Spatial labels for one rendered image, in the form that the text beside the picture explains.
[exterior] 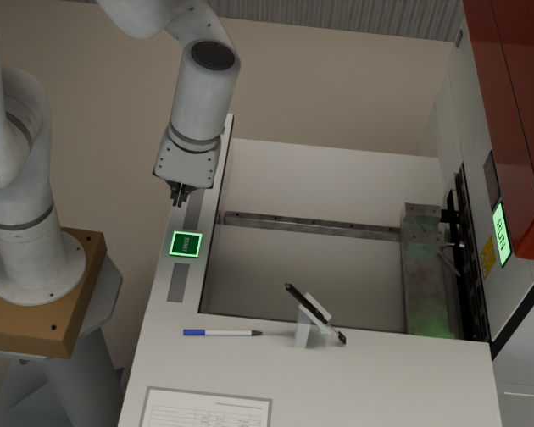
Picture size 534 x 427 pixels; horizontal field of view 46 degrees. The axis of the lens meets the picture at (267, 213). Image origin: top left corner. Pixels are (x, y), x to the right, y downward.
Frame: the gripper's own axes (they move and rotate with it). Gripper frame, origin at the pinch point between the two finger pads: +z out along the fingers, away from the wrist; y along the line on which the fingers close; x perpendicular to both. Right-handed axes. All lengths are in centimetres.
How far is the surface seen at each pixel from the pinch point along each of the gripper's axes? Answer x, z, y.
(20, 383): -6, 120, 35
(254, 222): -17.0, 24.2, -18.2
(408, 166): -42, 18, -55
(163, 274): 7.1, 15.8, -0.5
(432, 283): -2, 12, -55
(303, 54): -197, 105, -45
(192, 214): -8.3, 15.5, -3.7
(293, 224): -17.0, 21.5, -26.8
